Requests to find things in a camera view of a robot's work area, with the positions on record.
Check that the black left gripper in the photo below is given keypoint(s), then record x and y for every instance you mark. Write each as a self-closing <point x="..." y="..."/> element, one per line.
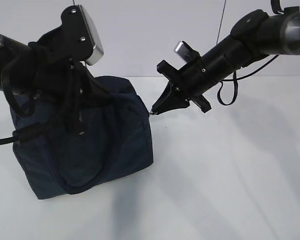
<point x="67" y="87"/>

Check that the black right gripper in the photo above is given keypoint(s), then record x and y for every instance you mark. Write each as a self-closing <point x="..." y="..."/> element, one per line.
<point x="184" y="85"/>

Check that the dark navy lunch bag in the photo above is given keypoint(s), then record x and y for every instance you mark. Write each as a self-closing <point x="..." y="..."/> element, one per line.
<point x="117" y="142"/>

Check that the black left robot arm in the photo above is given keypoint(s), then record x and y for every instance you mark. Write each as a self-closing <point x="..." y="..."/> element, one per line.
<point x="18" y="69"/>

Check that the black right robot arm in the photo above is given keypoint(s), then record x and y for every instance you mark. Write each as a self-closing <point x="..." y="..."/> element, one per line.
<point x="253" y="38"/>

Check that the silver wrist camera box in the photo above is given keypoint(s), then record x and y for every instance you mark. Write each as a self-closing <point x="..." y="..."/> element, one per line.
<point x="185" y="52"/>

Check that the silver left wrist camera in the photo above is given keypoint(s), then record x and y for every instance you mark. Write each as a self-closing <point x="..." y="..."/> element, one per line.
<point x="81" y="36"/>

